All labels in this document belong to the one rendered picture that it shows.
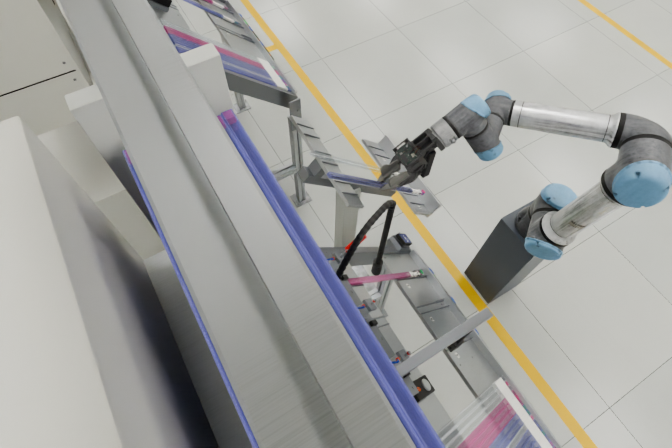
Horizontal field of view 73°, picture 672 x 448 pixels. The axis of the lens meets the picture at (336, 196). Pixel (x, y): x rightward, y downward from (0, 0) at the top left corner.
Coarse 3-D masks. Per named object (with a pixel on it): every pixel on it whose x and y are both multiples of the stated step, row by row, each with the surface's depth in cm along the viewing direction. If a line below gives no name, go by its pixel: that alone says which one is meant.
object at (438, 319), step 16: (384, 256) 131; (400, 256) 139; (400, 272) 131; (400, 288) 125; (416, 288) 131; (432, 288) 138; (416, 304) 123; (432, 304) 130; (432, 320) 123; (448, 320) 130; (432, 336) 119; (448, 352) 116; (464, 352) 122; (480, 352) 129; (464, 368) 116; (480, 368) 122; (480, 384) 116
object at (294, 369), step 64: (64, 0) 24; (128, 0) 24; (128, 64) 23; (192, 64) 48; (128, 128) 19; (192, 128) 19; (128, 192) 58; (192, 192) 19; (256, 192) 18; (192, 256) 16; (256, 256) 16; (192, 320) 66; (256, 320) 15; (320, 320) 15; (256, 384) 14; (320, 384) 14
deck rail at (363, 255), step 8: (328, 248) 110; (336, 248) 112; (344, 248) 115; (360, 248) 121; (368, 248) 125; (376, 248) 128; (384, 248) 132; (392, 248) 136; (352, 256) 119; (360, 256) 122; (368, 256) 126; (376, 256) 130; (352, 264) 124; (360, 264) 127; (368, 264) 131
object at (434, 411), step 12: (348, 264) 113; (348, 276) 109; (360, 288) 109; (372, 312) 105; (384, 324) 104; (384, 336) 101; (396, 336) 105; (396, 348) 101; (420, 372) 101; (432, 396) 97; (432, 408) 94; (432, 420) 91; (444, 420) 94
